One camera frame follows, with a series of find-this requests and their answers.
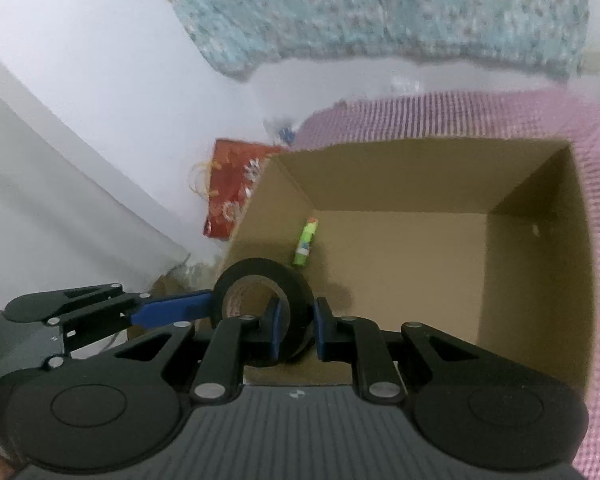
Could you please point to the red gift bag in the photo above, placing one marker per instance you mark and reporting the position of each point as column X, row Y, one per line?
column 230, row 185

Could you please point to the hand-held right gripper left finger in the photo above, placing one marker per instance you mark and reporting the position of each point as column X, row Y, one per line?
column 275, row 330

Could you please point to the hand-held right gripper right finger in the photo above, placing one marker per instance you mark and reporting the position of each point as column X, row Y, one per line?
column 321, row 330

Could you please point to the blue floral cloth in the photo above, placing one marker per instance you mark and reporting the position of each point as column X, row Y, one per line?
column 380, row 5

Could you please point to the green lip balm tube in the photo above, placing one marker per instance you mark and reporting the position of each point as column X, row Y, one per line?
column 305, row 245

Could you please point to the black tape roll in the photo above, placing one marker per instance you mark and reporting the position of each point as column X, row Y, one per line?
column 295, row 290

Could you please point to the brown cardboard box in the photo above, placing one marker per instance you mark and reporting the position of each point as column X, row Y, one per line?
column 405, row 270

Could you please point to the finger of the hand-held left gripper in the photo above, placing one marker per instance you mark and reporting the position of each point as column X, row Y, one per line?
column 180, row 307
column 95, row 337

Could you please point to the purple checked tablecloth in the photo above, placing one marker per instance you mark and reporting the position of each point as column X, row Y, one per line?
column 430, row 115

